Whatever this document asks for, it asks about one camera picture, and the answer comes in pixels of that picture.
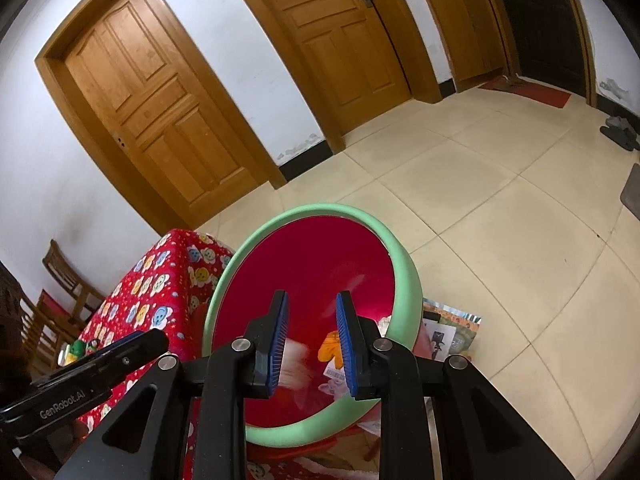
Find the magazine on floor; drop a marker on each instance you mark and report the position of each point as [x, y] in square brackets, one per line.
[445, 331]

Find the dark slippers pair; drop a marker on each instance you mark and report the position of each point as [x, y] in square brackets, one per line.
[621, 132]

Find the red doormat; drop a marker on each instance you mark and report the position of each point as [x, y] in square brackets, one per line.
[527, 89]

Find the wooden panel door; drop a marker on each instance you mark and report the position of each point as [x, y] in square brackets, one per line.
[149, 110]
[352, 60]

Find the orange wrapper in bin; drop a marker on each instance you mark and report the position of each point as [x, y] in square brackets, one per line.
[331, 350]

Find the middle wooden panel door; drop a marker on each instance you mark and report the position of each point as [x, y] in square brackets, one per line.
[352, 60]

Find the white paper trash in bin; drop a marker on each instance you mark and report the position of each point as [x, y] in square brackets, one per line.
[335, 385]

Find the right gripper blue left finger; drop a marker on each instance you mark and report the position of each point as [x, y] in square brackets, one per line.
[267, 336]

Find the red smiley flower tablecloth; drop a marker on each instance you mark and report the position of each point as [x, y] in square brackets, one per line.
[169, 288]

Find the left wooden panel door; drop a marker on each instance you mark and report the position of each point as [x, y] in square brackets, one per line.
[149, 110]

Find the green rimmed red trash bin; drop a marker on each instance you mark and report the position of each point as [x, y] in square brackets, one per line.
[313, 253]

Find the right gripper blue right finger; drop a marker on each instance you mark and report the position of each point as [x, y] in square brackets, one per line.
[356, 335]

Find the grey floor mat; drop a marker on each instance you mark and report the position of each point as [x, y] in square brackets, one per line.
[630, 196]

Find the wooden dining chair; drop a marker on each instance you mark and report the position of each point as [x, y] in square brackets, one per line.
[87, 299]

